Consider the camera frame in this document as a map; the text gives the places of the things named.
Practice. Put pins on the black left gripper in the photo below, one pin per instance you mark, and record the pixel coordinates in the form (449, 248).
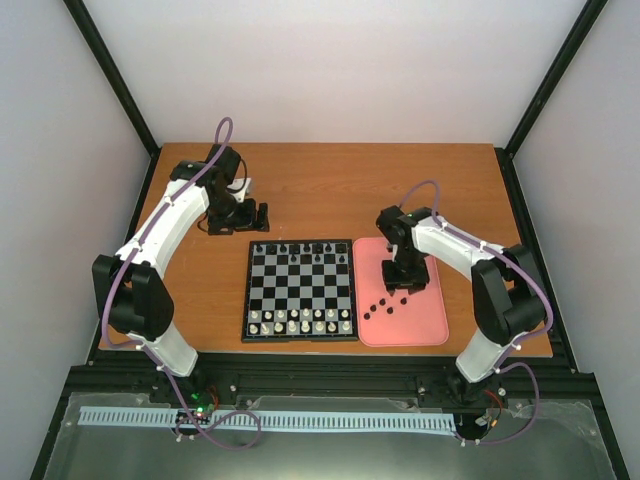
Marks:
(247, 222)

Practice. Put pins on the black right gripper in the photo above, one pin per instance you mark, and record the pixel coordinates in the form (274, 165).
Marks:
(415, 285)

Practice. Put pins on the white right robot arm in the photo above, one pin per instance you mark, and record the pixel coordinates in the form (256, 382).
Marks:
(509, 304)

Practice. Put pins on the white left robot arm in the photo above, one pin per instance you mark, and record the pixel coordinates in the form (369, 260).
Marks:
(129, 287)

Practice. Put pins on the white back rank pieces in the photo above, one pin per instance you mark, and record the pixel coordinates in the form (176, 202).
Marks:
(293, 328)

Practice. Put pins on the pink plastic tray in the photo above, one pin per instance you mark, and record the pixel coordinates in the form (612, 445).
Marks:
(421, 322)

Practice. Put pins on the black white chessboard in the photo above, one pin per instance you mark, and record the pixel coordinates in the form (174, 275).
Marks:
(274, 283)

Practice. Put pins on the white pawn row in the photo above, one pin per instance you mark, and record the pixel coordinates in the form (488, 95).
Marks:
(256, 316)

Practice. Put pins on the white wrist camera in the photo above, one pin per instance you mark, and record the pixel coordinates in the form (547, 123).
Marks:
(240, 188)

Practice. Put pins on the black right frame post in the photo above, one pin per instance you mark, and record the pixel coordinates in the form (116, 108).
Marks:
(569, 48)

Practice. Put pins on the black frame post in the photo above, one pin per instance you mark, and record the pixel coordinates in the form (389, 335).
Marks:
(569, 48)
(94, 40)

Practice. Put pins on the black aluminium base frame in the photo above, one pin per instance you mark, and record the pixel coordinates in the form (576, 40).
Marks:
(317, 375)

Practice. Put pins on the light blue cable duct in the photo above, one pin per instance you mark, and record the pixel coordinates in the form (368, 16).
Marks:
(278, 421)

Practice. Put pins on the black left frame post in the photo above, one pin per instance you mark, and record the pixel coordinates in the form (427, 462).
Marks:
(94, 40)

